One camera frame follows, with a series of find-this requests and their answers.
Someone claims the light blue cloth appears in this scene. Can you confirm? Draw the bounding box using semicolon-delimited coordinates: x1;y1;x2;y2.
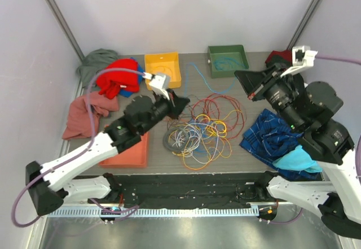
272;145;323;173

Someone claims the grey coiled cable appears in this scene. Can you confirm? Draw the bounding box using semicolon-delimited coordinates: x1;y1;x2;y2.
162;126;192;152

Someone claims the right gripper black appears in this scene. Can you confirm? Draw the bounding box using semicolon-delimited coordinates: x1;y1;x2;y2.
233;62;302;130

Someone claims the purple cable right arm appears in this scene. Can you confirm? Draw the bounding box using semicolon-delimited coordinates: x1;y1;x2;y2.
267;55;361;226

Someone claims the orange plastic bin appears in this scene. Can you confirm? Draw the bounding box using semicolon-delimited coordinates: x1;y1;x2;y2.
98;132;149;168

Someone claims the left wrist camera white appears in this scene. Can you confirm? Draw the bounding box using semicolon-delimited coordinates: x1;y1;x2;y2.
143;72;170;100

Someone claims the yellow plastic bin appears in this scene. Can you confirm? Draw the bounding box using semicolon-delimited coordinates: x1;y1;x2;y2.
144;52;182;89

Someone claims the blue cloth under red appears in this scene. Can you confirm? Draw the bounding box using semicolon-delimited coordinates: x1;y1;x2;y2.
119;58;144;98

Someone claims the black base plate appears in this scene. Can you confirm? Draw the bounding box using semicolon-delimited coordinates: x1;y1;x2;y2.
84;172;275;209

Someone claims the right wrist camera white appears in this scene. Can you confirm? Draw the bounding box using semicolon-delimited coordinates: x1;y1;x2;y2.
280;46;318;77

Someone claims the green plastic bin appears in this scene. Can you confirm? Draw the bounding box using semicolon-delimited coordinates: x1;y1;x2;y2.
208;45;249;78

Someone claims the left aluminium corner post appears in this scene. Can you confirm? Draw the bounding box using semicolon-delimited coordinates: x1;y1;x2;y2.
45;0;85;60

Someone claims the grey cloth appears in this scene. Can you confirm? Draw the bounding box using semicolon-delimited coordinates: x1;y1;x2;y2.
76;49;120;88

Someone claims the red cable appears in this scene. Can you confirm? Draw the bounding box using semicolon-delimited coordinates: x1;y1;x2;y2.
186;91;245;141

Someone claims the blue striped cloth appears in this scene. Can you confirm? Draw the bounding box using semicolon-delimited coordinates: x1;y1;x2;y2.
240;109;321;181

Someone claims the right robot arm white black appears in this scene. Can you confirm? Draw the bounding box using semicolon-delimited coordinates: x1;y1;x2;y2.
234;67;360;239

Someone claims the pink cloth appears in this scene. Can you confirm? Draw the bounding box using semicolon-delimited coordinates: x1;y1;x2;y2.
62;91;120;141

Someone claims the black cloth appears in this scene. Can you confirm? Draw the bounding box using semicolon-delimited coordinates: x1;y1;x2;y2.
267;63;304;93

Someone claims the white cable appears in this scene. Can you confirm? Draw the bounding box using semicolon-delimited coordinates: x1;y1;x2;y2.
171;121;221;168

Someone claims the yellow cable in bin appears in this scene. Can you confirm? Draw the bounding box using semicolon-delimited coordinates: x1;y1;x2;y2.
148;65;177;82

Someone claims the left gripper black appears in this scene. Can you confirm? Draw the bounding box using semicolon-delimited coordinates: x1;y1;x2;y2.
139;88;190;134

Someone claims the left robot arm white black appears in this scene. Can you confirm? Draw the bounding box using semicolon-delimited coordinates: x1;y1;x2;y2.
25;89;190;216

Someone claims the brown cable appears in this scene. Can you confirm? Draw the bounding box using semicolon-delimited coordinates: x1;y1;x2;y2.
166;94;204;131

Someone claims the slotted cable duct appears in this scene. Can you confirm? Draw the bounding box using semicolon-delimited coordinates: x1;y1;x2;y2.
48;206;259;218

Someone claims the dark red cloth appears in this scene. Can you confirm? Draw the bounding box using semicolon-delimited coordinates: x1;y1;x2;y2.
265;50;292;67

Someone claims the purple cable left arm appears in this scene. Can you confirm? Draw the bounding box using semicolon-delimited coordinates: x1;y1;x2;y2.
11;68;147;229

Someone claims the aluminium corner post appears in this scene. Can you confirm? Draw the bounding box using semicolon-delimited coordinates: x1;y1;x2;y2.
287;0;322;50
45;0;85;60

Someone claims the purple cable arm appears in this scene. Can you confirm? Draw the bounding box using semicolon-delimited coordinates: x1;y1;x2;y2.
267;55;361;226
11;68;147;229

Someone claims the right aluminium corner post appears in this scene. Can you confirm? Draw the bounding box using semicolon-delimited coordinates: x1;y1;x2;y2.
287;0;322;50

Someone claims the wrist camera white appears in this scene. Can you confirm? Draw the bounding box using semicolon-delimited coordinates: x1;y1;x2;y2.
143;72;170;100
280;46;318;77

